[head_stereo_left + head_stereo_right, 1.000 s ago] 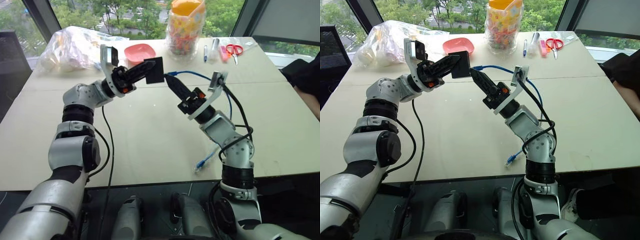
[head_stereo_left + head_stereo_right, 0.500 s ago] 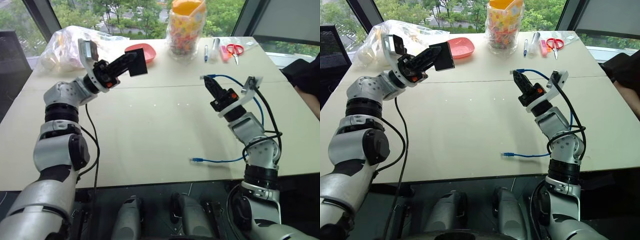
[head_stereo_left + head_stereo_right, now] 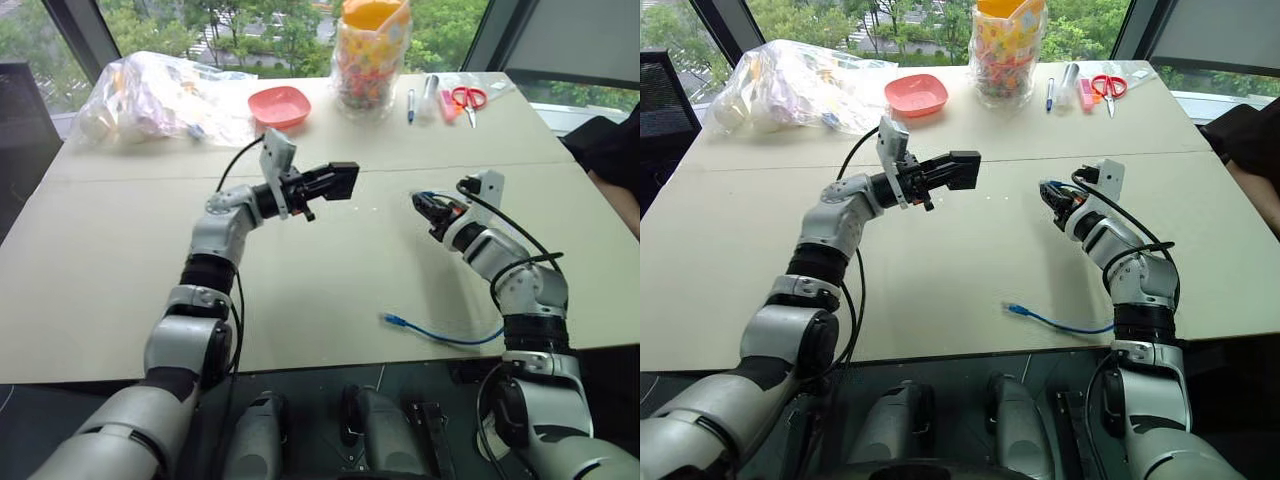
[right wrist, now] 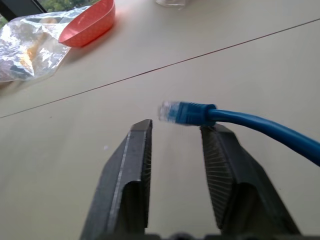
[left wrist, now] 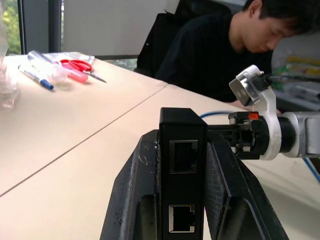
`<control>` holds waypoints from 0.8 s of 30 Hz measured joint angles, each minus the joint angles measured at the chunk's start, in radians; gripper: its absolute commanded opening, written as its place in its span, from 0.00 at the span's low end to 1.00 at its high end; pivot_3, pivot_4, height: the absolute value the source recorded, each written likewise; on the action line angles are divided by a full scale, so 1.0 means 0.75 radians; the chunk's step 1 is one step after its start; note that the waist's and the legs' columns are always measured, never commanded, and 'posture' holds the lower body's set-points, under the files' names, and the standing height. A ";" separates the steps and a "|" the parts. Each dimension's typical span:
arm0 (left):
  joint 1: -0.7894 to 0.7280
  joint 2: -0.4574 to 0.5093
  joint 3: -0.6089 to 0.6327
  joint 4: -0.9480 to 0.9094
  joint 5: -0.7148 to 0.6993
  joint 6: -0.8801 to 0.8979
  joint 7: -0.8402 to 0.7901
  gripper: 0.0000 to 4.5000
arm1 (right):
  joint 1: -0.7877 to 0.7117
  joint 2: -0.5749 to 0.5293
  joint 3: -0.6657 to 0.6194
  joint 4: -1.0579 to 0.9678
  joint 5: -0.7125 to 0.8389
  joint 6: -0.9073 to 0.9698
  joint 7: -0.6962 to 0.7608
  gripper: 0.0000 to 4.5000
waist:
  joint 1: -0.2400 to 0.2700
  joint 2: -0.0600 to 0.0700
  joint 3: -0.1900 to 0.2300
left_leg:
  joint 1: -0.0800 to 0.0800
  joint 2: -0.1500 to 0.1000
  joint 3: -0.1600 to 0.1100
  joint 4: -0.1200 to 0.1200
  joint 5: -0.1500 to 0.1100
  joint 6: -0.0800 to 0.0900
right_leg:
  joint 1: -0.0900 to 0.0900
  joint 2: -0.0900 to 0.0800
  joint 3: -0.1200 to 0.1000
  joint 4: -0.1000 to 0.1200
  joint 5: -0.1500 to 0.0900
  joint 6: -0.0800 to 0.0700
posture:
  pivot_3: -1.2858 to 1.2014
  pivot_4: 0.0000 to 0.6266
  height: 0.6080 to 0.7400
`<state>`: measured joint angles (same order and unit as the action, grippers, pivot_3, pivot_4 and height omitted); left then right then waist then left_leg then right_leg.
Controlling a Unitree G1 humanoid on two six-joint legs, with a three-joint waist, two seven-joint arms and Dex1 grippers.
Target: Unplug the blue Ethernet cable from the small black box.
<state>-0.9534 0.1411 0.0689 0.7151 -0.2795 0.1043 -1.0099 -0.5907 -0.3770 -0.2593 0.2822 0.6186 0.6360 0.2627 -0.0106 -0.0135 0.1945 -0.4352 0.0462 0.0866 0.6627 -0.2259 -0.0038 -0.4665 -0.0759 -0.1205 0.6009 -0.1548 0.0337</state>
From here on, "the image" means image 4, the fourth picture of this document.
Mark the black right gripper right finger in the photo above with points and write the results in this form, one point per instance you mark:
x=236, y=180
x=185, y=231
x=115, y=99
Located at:
x=235, y=180

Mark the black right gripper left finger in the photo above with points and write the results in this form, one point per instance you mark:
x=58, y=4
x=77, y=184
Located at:
x=126, y=180

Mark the orange dotted bowl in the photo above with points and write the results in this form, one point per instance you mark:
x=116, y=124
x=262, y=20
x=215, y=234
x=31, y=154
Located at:
x=90, y=23

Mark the clear plastic bag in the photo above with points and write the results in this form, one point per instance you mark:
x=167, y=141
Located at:
x=27, y=47

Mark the clear plastic container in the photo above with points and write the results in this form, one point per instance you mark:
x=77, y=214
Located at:
x=172, y=3

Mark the black window frame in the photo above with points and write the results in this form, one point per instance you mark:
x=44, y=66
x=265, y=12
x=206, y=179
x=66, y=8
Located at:
x=17, y=7

